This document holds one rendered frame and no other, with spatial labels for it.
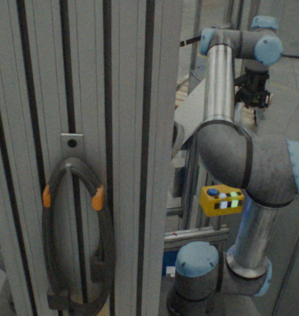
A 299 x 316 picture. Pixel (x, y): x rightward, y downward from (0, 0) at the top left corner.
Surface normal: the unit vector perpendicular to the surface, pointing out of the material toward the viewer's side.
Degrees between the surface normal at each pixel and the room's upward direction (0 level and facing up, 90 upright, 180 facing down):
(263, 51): 90
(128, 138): 90
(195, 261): 7
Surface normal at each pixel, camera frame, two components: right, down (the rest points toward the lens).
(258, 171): -0.10, 0.26
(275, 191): -0.20, 0.64
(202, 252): -0.09, -0.85
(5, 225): -0.02, 0.54
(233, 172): -0.33, 0.38
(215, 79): -0.42, -0.55
